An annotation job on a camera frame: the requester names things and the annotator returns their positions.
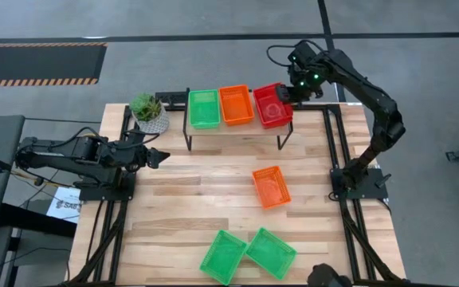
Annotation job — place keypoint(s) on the orange plastic basket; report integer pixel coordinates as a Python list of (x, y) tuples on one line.
[(271, 187), (236, 105)]

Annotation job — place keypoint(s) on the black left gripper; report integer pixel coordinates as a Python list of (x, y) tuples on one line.
[(140, 157)]

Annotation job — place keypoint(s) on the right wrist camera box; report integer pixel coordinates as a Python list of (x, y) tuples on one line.
[(303, 52)]

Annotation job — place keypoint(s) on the black hazard-striped floor mat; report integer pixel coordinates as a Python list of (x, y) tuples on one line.
[(34, 64)]

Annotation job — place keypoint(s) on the succulent in white patterned pot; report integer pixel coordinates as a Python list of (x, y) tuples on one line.
[(150, 119)]

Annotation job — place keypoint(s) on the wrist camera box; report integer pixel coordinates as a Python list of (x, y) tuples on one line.
[(138, 137), (303, 52)]

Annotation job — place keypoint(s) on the black perforated bracket plate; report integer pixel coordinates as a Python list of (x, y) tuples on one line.
[(169, 97)]

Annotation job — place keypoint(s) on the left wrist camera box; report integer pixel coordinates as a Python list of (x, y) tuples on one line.
[(138, 137)]

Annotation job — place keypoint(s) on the white printed paper sheet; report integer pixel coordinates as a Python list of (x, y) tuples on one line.
[(64, 205)]

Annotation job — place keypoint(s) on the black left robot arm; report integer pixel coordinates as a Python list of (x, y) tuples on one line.
[(78, 153)]

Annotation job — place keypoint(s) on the wooden shelf with black legs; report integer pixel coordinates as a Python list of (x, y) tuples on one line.
[(233, 130)]

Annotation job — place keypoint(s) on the green plastic basket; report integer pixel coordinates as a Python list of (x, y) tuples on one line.
[(204, 109), (223, 257), (271, 253)]

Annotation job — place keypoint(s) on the black table-level camera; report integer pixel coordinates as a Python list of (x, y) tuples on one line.
[(327, 277)]

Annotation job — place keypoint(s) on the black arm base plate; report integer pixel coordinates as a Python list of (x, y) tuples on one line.
[(373, 187), (126, 191)]

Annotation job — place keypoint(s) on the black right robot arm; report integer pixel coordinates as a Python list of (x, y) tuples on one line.
[(373, 95)]

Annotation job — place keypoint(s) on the red plastic basket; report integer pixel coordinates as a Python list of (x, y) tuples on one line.
[(271, 111)]

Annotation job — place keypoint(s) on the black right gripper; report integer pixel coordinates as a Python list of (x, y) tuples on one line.
[(305, 75)]

